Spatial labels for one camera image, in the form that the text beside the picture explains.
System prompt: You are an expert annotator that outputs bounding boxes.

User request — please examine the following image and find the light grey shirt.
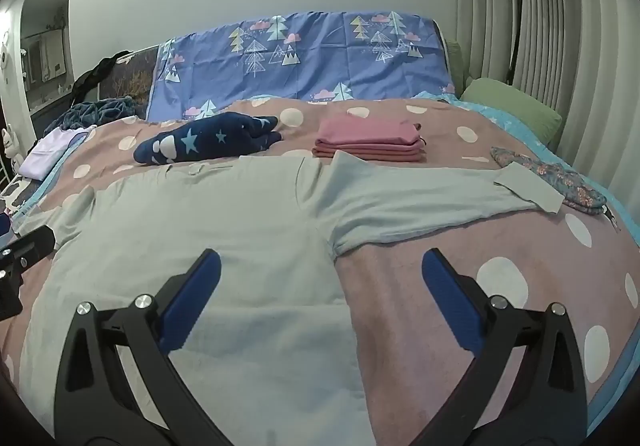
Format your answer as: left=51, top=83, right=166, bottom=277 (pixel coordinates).
left=18, top=153, right=562, bottom=445

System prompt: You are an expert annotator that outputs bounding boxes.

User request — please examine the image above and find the folded lavender garment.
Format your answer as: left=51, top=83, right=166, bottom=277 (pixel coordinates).
left=17, top=125, right=96, bottom=182

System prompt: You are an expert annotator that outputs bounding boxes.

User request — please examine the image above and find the pink polka dot blanket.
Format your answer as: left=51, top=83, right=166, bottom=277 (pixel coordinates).
left=1, top=100, right=639, bottom=445

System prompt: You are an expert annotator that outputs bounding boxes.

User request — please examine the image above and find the dark teal fuzzy blanket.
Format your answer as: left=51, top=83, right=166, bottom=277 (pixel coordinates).
left=43, top=96, right=137, bottom=135

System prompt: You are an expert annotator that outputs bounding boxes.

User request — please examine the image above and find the black garment on headboard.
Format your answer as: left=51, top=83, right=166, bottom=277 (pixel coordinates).
left=72, top=51, right=129, bottom=103

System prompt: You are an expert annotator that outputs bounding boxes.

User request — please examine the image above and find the floral patterned cloth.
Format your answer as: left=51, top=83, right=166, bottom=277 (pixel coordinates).
left=490, top=147, right=620, bottom=232

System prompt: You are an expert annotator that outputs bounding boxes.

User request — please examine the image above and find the navy star patterned garment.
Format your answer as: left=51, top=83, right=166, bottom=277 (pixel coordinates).
left=134, top=111, right=282, bottom=166

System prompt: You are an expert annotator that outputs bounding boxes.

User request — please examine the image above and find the green pillow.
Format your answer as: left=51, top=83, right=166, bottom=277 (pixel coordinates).
left=460, top=78, right=562, bottom=144

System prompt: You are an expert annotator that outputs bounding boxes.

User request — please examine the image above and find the folded pink garment stack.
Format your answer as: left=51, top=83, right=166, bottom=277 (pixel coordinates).
left=312, top=114, right=425, bottom=162

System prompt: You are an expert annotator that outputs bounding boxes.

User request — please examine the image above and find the white pleated curtain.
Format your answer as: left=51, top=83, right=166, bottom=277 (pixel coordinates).
left=452, top=0, right=639, bottom=196

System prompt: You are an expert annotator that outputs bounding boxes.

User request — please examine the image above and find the blue tree print sheet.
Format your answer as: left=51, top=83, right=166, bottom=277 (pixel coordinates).
left=146, top=10, right=454, bottom=122

